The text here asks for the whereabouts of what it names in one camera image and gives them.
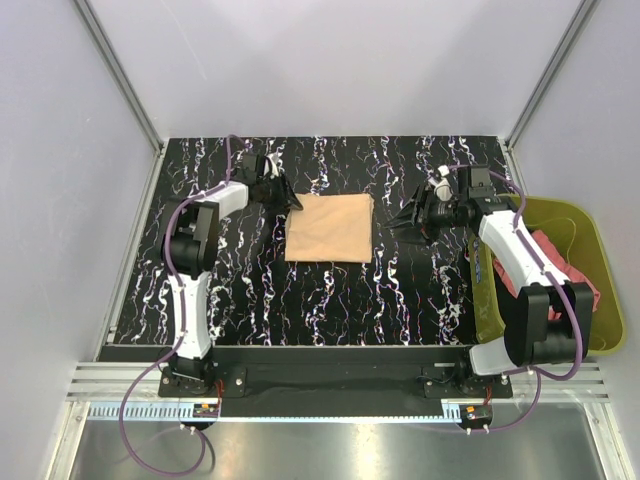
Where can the beige t shirt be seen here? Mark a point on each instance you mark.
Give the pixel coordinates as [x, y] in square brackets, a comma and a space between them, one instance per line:
[330, 228]

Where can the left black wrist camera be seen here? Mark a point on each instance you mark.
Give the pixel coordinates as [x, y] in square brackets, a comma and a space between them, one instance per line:
[256, 168]

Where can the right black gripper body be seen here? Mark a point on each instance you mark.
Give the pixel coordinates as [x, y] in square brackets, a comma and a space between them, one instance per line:
[438, 215]

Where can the aluminium corner post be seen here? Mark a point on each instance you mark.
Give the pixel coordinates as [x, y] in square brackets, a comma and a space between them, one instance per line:
[569, 38]
[115, 68]

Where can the pink t shirt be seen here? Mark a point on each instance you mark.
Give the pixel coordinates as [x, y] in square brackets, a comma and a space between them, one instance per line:
[559, 262]

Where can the small controller board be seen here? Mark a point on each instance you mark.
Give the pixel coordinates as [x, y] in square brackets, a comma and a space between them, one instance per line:
[477, 412]
[206, 410]

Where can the aluminium frame rail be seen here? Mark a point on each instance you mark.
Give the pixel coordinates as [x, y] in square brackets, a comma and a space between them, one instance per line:
[122, 390]

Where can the left small controller board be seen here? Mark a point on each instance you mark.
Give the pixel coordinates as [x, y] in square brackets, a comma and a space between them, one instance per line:
[206, 410]

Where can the right small controller board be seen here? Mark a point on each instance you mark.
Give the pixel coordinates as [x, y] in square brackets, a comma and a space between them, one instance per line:
[477, 412]

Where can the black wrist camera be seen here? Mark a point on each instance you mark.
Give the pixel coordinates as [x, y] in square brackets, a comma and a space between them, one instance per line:
[474, 182]
[256, 168]

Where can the left aluminium corner post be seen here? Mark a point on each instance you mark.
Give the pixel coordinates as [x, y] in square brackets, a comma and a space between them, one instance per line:
[115, 68]

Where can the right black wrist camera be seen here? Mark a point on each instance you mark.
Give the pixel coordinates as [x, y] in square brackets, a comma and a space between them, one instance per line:
[474, 182]

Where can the right aluminium corner post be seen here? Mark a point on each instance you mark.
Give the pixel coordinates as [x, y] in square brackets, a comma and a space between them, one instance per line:
[569, 38]

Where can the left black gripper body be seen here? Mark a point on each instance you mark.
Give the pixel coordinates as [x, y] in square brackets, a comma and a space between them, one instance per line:
[273, 195]

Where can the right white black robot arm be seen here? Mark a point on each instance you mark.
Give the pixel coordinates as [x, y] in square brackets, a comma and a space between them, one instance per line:
[548, 329]

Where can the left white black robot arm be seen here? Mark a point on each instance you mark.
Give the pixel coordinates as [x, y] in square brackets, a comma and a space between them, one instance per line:
[188, 248]

